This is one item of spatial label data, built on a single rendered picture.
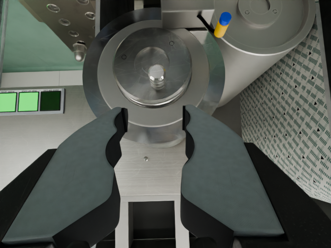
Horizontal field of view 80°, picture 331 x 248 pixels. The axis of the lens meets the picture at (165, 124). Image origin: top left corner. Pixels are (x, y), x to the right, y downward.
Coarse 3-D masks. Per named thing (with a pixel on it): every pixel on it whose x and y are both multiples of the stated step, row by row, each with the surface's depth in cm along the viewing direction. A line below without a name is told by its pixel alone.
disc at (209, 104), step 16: (128, 16) 21; (144, 16) 21; (160, 16) 21; (112, 32) 21; (192, 32) 21; (208, 32) 21; (96, 48) 21; (208, 48) 21; (96, 64) 21; (224, 64) 21; (96, 80) 20; (224, 80) 20; (96, 96) 20; (208, 96) 20; (96, 112) 20; (208, 112) 20; (128, 128) 20; (144, 128) 20; (160, 128) 20; (176, 128) 20
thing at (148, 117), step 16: (128, 32) 21; (176, 32) 21; (112, 48) 21; (192, 48) 21; (192, 64) 20; (208, 64) 20; (112, 80) 20; (192, 80) 20; (208, 80) 20; (112, 96) 20; (192, 96) 20; (128, 112) 20; (144, 112) 20; (160, 112) 20; (176, 112) 20
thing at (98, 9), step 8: (96, 0) 22; (104, 0) 24; (112, 0) 28; (120, 0) 33; (128, 0) 41; (96, 8) 22; (104, 8) 24; (112, 8) 28; (120, 8) 33; (128, 8) 40; (96, 16) 22; (104, 16) 24; (112, 16) 28; (96, 24) 22; (104, 24) 24; (96, 32) 22
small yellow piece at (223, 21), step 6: (228, 12) 15; (222, 18) 15; (228, 18) 15; (204, 24) 18; (222, 24) 16; (228, 24) 16; (210, 30) 18; (216, 30) 17; (222, 30) 16; (216, 36) 17
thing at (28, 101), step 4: (20, 96) 54; (24, 96) 54; (28, 96) 54; (32, 96) 54; (36, 96) 54; (20, 100) 54; (24, 100) 54; (28, 100) 54; (32, 100) 54; (36, 100) 54; (20, 104) 54; (24, 104) 54; (28, 104) 54; (32, 104) 54; (36, 104) 54; (20, 108) 54; (24, 108) 54; (28, 108) 54; (32, 108) 54; (36, 108) 54
